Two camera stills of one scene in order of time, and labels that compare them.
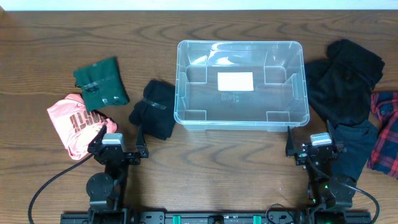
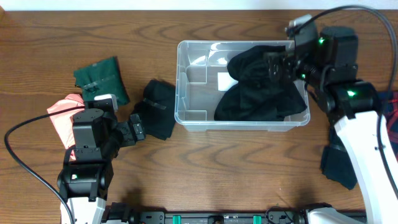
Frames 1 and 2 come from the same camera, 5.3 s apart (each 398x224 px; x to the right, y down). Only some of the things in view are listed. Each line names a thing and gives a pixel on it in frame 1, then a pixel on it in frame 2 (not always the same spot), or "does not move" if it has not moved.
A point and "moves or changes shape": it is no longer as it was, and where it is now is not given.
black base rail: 216,217 does not move
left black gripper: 116,154 -> 137,126
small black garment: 156,114 does not move
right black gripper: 301,155 -> 291,60
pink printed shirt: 76,126 does not move
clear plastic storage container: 240,85 does not move
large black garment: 339,87 moves or changes shape
